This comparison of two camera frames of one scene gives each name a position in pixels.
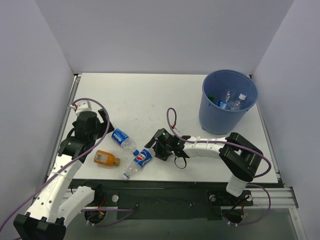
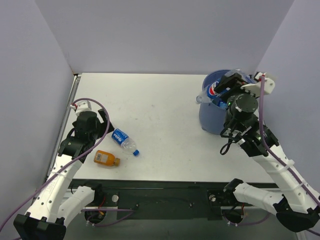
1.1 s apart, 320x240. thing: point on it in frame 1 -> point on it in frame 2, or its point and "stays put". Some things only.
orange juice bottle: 106,158 stays put
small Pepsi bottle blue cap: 120,137 stays put
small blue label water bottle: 222,104 stays put
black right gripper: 157,144 -> 229,83
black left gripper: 100,121 stays put
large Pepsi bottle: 145,155 -> 210,93
